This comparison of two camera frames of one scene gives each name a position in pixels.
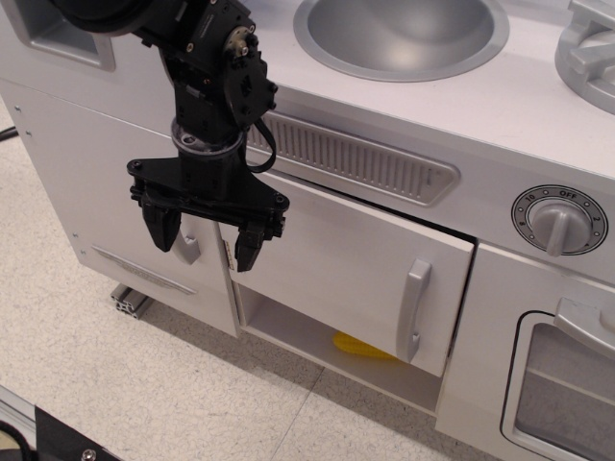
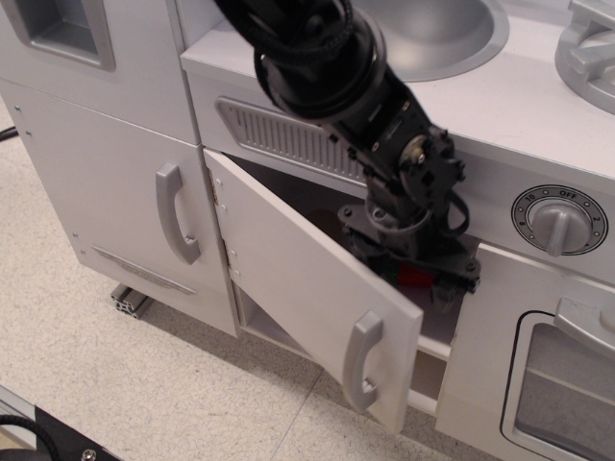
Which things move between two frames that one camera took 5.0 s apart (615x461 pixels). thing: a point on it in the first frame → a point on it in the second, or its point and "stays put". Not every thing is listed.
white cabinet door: [341, 267] → [391, 353]
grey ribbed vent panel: [322, 152] stays put
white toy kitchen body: [450, 170] stays put
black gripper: [210, 181] → [438, 259]
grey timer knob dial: [560, 220] stays put
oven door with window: [558, 400] stays put
